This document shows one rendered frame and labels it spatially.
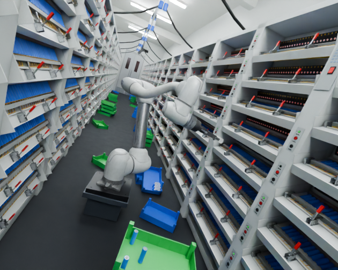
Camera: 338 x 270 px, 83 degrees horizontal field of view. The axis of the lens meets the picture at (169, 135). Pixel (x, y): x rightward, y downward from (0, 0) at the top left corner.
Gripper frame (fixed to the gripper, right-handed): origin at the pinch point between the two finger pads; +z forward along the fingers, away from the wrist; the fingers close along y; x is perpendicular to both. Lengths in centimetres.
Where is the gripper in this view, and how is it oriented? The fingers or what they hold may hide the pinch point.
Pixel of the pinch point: (217, 138)
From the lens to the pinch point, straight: 126.7
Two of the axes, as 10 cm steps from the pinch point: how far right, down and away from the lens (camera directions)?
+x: 5.2, -8.4, -1.6
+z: 8.3, 4.5, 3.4
